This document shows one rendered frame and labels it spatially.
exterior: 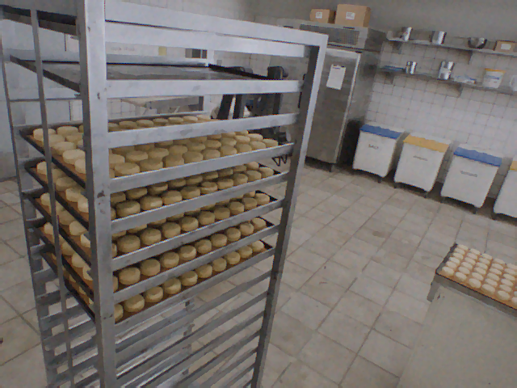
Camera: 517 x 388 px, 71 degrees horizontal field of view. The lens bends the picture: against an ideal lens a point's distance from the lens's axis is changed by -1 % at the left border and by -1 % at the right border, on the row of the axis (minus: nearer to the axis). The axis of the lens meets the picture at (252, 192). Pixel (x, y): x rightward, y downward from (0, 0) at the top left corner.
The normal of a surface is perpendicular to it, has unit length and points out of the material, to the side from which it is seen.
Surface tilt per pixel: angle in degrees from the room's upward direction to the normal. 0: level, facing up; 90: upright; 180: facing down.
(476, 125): 90
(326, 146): 90
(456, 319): 90
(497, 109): 90
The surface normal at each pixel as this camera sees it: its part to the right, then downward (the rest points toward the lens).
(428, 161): -0.56, 0.30
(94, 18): 0.71, 0.36
